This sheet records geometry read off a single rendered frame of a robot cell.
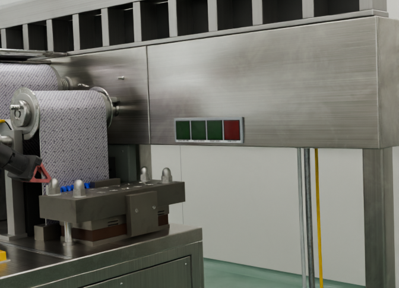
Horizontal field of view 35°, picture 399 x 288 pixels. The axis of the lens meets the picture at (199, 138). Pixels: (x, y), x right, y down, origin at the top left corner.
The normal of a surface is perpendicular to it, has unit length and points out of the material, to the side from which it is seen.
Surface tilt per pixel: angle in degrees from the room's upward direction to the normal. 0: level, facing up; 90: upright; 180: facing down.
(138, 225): 90
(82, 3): 90
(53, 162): 90
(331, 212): 90
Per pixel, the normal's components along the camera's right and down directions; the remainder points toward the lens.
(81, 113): 0.74, 0.00
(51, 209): -0.67, 0.07
